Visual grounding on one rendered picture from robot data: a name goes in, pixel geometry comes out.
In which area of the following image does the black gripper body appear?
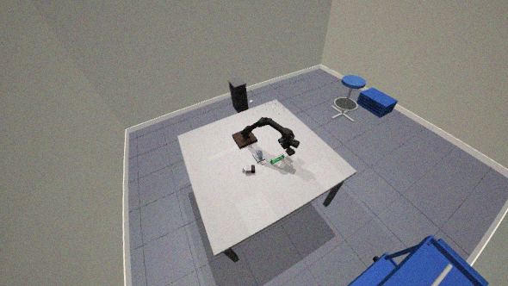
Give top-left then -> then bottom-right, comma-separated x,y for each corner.
278,138 -> 295,156

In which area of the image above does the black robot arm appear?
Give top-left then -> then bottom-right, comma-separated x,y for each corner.
241,117 -> 300,148

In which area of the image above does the green l-shaped bracket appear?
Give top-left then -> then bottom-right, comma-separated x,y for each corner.
270,155 -> 284,165

